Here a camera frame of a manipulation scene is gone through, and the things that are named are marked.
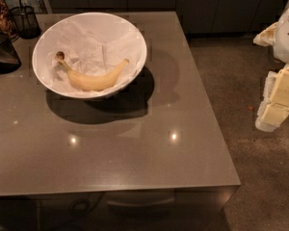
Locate yellow banana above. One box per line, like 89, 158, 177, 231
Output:
55, 51, 129, 91

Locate white paper liner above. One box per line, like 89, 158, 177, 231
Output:
46, 18, 145, 97

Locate large white bowl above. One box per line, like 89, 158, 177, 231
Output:
32, 12, 148, 100

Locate brown snack bag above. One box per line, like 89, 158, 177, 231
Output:
0, 1, 18, 40

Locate black mesh pen cup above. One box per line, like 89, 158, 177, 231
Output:
10, 6, 41, 39

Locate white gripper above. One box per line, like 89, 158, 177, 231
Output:
253, 8, 289, 132

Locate dark glass bowl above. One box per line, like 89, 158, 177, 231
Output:
0, 33, 21, 74

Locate dark cabinet doors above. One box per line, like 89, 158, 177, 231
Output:
48, 0, 287, 34

